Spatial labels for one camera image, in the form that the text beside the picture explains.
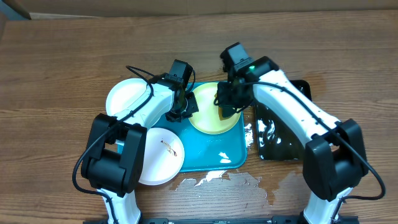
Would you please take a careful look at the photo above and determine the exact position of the white plate upper left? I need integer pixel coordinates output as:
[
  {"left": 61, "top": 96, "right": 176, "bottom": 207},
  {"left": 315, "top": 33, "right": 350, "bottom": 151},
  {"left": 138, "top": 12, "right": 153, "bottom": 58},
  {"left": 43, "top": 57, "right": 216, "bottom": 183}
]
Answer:
[{"left": 105, "top": 78, "right": 147, "bottom": 116}]

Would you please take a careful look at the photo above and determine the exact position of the black water tray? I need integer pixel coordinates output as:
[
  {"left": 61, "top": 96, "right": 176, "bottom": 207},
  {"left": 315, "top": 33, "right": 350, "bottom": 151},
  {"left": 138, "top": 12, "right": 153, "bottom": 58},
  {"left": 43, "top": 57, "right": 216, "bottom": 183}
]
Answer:
[{"left": 254, "top": 80, "right": 313, "bottom": 162}]

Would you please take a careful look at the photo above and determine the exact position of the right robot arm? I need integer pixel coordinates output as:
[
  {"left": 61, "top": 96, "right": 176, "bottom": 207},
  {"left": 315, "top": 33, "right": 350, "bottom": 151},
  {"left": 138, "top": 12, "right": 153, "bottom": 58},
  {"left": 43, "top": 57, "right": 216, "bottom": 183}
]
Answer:
[{"left": 214, "top": 42, "right": 369, "bottom": 223}]

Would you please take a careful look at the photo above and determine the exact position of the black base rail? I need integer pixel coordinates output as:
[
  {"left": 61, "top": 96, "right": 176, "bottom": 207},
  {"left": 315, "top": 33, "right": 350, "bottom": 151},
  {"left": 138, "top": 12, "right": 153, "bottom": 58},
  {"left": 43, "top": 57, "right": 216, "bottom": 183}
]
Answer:
[{"left": 83, "top": 215, "right": 360, "bottom": 224}]

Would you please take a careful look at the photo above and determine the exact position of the white plate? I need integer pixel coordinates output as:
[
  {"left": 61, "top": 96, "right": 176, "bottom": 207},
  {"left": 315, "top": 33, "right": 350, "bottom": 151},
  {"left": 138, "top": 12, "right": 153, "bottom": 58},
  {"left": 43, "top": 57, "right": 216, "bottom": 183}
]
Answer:
[
  {"left": 105, "top": 78, "right": 147, "bottom": 116},
  {"left": 139, "top": 128, "right": 185, "bottom": 185}
]

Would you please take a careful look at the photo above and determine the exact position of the white plate lower left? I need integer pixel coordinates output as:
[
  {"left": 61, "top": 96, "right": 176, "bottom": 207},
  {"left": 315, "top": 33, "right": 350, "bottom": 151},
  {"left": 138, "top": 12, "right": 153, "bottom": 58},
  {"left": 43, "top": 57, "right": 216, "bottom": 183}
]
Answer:
[{"left": 139, "top": 128, "right": 185, "bottom": 185}]

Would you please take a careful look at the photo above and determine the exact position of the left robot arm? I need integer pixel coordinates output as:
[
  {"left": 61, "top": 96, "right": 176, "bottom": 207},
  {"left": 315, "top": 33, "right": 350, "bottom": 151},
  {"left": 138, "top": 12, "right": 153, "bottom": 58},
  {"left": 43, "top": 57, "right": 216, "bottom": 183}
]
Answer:
[{"left": 72, "top": 60, "right": 198, "bottom": 223}]

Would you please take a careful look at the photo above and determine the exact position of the yellow green rimmed plate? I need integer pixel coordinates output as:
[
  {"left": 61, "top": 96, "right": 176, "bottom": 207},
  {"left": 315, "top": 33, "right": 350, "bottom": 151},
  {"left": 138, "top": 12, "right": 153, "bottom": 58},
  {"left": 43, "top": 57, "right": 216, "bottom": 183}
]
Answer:
[{"left": 189, "top": 82, "right": 241, "bottom": 134}]

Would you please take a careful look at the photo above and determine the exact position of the green yellow sponge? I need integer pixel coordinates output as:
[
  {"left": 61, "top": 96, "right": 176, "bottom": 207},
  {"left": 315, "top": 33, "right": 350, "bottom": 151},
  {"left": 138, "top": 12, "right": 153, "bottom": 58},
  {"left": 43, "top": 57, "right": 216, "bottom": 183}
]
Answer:
[{"left": 218, "top": 106, "right": 235, "bottom": 121}]

